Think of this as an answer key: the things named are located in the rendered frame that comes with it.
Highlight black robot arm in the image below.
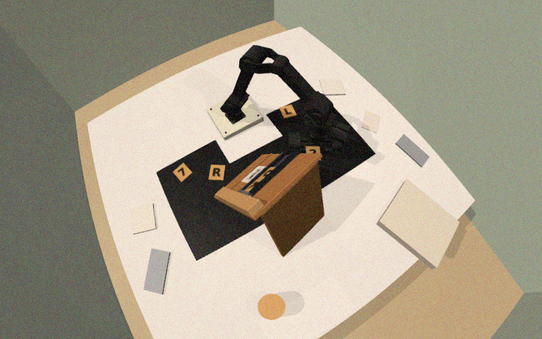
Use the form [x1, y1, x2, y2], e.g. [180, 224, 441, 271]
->
[220, 45, 351, 144]

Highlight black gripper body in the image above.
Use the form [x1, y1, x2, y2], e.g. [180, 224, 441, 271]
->
[289, 128, 342, 150]

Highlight grey cylindrical canister with tan lid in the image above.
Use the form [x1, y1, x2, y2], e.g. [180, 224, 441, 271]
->
[258, 294, 285, 320]

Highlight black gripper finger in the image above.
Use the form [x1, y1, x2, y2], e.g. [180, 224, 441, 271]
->
[299, 136, 306, 153]
[320, 143, 333, 154]

